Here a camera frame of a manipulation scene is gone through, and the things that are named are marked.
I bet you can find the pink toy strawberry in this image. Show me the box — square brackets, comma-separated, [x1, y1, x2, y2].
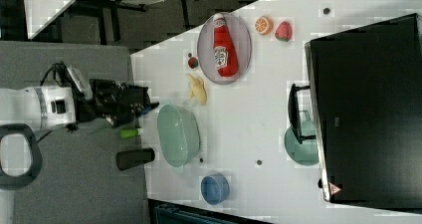
[275, 21, 293, 42]

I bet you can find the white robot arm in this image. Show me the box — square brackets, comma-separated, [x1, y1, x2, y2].
[1, 79, 159, 132]

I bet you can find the green mug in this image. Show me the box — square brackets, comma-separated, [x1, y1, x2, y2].
[284, 111, 318, 166]

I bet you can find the small red toy strawberry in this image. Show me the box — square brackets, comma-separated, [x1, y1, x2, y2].
[188, 57, 198, 69]

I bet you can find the grey round plate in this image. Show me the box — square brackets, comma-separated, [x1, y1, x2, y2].
[197, 13, 252, 85]

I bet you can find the green marker pen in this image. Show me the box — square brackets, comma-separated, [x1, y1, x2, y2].
[119, 128, 143, 139]

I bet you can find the blue plastic cup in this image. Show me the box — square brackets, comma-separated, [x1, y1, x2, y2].
[200, 173, 230, 205]

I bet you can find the green plastic strainer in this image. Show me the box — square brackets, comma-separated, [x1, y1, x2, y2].
[157, 105, 200, 167]

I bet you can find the black toaster oven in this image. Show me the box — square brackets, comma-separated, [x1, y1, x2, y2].
[288, 13, 422, 213]

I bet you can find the yellow toy banana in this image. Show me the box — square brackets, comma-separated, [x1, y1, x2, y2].
[187, 74, 207, 106]

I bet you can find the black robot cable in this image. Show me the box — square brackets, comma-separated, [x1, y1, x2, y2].
[39, 62, 73, 87]

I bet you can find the toy orange half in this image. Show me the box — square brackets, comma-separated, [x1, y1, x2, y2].
[255, 16, 274, 36]

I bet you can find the red ketchup bottle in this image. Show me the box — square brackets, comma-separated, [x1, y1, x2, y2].
[213, 13, 238, 78]

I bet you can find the black cylinder post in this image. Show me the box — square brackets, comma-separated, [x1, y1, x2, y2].
[115, 148, 155, 171]

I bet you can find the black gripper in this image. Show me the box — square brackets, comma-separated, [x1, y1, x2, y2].
[75, 79, 160, 127]

